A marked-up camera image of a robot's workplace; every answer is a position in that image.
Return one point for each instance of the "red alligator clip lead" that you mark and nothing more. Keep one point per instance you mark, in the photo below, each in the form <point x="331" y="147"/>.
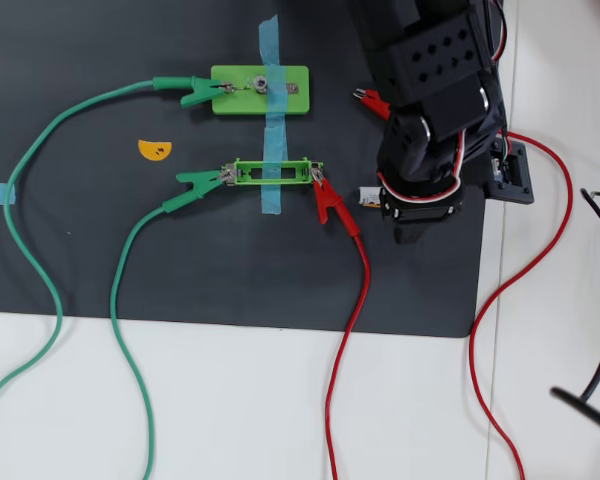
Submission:
<point x="375" y="102"/>
<point x="332" y="200"/>

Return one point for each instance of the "green bulb holder board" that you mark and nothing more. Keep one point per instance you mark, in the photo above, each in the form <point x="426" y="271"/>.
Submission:
<point x="230" y="102"/>

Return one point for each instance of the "small light bulb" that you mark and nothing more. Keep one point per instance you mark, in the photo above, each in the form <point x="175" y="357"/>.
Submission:
<point x="260" y="83"/>

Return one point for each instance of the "green alligator clip lead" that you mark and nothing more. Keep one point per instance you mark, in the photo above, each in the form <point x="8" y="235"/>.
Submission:
<point x="170" y="81"/>
<point x="180" y="202"/>

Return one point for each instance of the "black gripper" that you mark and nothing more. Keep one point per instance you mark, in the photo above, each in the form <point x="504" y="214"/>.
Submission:
<point x="416" y="214"/>

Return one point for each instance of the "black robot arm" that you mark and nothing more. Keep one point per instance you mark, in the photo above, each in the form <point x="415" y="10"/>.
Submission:
<point x="430" y="55"/>

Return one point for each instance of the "dark grey work mat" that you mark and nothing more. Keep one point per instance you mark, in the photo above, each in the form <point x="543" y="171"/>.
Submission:
<point x="230" y="270"/>

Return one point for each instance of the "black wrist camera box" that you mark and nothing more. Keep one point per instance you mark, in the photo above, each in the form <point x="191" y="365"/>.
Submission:
<point x="517" y="175"/>

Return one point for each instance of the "white AA battery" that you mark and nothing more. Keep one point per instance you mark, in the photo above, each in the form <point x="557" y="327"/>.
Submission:
<point x="367" y="192"/>

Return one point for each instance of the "black blurry rod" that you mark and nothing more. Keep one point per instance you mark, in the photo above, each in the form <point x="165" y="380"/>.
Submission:
<point x="580" y="405"/>

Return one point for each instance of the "green battery holder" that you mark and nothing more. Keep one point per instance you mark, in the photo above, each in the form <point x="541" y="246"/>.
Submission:
<point x="238" y="175"/>

